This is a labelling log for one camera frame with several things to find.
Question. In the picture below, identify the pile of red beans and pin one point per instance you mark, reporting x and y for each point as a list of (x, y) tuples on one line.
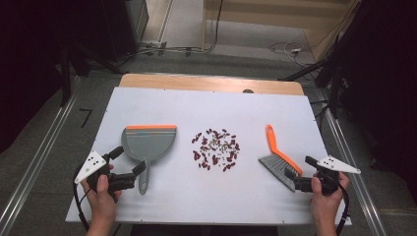
[(215, 160)]

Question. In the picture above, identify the person's left hand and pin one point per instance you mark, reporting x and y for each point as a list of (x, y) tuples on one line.
[(102, 203)]

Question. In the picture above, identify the aluminium floor rail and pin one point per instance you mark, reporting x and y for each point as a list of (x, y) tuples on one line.
[(39, 157), (354, 177)]

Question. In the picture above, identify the black metal stand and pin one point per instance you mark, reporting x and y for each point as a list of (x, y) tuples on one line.
[(65, 75), (334, 91)]

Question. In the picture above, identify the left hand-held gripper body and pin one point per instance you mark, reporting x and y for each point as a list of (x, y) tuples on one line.
[(90, 166)]

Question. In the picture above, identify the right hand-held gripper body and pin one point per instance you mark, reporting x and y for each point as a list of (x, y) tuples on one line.
[(337, 166)]

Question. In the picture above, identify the black curtain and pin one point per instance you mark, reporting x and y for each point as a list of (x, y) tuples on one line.
[(387, 82), (49, 32)]

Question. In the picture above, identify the grey dustpan with orange edge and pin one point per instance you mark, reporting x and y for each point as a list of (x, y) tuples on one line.
[(147, 144)]

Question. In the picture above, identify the orange brush with grey bristles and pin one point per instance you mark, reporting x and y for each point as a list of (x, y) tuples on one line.
[(278, 164)]

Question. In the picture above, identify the wooden table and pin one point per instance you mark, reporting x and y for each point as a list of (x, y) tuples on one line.
[(196, 82)]

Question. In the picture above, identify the person's right hand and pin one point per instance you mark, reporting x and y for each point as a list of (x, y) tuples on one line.
[(326, 206)]

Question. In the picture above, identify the white board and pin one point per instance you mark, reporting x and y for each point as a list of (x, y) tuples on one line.
[(203, 196)]

